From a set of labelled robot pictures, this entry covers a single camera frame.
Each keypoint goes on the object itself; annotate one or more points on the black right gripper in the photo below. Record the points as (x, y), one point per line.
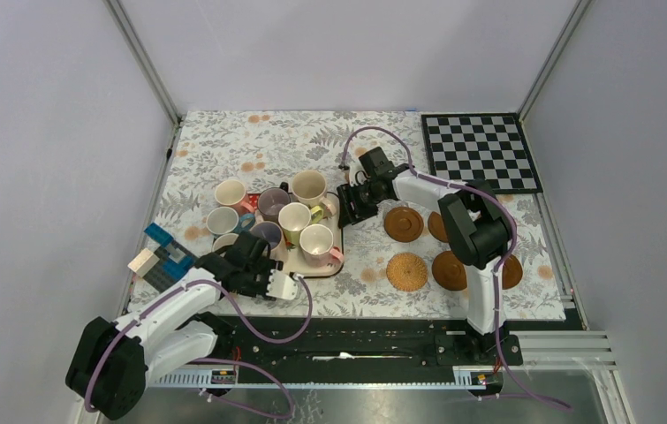
(347, 193)

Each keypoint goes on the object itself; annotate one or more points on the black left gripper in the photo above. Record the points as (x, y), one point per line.
(267, 265)

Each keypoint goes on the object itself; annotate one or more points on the cream tray with black rim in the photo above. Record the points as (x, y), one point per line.
(296, 262)

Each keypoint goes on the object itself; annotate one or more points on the woven rattan coaster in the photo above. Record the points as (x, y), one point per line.
(407, 272)

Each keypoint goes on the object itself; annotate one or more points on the brown ridged wooden coaster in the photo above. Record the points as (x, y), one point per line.
(449, 272)

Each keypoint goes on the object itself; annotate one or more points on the black white chessboard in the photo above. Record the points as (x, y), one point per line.
(487, 146)

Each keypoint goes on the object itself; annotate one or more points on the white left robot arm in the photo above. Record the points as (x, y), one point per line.
(115, 361)

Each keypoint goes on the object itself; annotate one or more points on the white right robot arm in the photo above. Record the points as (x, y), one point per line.
(480, 232)

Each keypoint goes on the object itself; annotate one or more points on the white cup green body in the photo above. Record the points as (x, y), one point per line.
(224, 240)

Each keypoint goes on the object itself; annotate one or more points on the lilac cup centre front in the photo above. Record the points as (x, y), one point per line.
(274, 234)

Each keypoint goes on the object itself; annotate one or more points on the large cream cup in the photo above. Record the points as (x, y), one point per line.
(310, 187)

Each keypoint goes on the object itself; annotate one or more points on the white cup pink front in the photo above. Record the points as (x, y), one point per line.
(318, 246)

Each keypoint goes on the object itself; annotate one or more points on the blue block puzzle box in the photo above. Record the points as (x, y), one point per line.
(173, 260)

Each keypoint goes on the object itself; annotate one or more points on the wooden block pieces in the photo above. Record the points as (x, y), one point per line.
(143, 262)

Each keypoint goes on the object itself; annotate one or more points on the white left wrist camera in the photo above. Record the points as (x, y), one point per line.
(283, 286)

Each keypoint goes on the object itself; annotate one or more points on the white cup blue handle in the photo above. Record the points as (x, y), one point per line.
(226, 220)

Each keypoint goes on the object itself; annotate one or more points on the white cup yellow handle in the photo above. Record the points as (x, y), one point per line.
(294, 217)

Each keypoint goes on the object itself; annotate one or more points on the purple cup dark handle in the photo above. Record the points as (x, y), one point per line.
(272, 200)

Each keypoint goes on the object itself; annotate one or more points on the white cup pink handle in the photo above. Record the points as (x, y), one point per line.
(232, 193)

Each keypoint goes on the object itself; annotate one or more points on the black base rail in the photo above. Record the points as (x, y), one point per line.
(339, 351)

